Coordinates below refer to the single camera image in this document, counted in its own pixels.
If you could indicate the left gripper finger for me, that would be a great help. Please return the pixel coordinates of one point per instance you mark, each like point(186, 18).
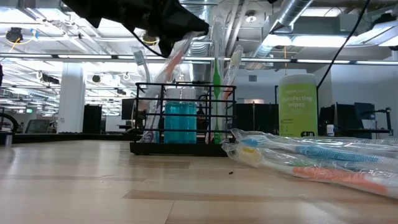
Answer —
point(167, 43)
point(194, 25)

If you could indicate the blue white-capped mouthwash bottle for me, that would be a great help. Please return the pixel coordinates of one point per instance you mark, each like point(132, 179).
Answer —
point(172, 123)
point(189, 123)

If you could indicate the round ceiling lamp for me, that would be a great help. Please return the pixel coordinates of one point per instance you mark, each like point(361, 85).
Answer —
point(251, 17)

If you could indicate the dark computer monitor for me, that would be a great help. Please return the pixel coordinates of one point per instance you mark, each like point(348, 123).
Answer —
point(337, 118)
point(128, 109)

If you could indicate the black cabinet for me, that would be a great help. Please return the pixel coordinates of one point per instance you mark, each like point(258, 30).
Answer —
point(92, 119)

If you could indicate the black office partition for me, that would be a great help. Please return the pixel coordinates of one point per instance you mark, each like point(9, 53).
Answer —
point(256, 119)

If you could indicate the white square pillar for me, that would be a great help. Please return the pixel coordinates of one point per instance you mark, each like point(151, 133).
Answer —
point(71, 102)

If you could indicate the rectangular ceiling light panel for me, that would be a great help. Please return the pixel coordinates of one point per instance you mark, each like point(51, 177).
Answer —
point(311, 40)

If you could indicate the green disinfecting wipes canister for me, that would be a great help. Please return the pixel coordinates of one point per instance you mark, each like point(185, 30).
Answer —
point(298, 105)

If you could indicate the small white bottle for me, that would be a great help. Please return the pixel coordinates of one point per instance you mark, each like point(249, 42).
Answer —
point(330, 130)

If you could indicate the silver corrugated duct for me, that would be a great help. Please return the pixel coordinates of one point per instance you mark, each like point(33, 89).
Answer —
point(200, 46)

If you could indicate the large silver ventilation duct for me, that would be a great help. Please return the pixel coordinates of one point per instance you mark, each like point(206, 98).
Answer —
point(286, 18)

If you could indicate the black aluminium table frame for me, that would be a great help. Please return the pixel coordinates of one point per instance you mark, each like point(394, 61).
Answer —
point(77, 137)

